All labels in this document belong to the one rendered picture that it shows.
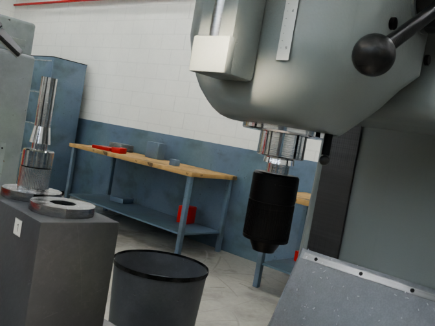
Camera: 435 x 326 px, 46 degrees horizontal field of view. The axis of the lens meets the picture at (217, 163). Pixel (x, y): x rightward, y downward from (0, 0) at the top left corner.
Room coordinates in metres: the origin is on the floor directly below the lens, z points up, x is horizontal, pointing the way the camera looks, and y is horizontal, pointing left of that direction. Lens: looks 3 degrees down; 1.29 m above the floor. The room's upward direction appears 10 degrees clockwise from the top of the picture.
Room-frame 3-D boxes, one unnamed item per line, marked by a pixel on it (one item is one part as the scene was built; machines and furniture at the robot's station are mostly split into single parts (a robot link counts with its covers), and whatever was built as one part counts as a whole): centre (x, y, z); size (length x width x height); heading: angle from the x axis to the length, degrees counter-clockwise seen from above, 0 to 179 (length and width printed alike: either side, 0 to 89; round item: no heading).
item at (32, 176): (0.79, 0.28, 1.19); 0.05 x 0.05 x 0.06
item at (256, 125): (0.52, -0.06, 1.31); 0.09 x 0.09 x 0.01
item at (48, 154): (0.79, 0.28, 1.22); 0.05 x 0.05 x 0.01
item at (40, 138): (0.79, 0.28, 1.28); 0.03 x 0.03 x 0.11
